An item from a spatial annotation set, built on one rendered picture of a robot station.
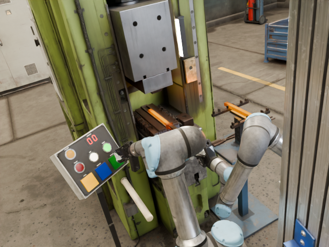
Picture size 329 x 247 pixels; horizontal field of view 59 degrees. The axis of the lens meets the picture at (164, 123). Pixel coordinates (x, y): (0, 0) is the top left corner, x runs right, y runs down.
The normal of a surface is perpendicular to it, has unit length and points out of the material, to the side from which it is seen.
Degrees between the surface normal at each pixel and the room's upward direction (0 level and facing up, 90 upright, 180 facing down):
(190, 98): 90
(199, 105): 90
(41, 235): 0
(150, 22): 90
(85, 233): 0
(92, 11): 90
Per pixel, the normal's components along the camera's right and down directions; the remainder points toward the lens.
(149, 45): 0.47, 0.37
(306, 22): -0.96, 0.25
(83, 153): 0.61, -0.27
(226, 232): -0.04, -0.89
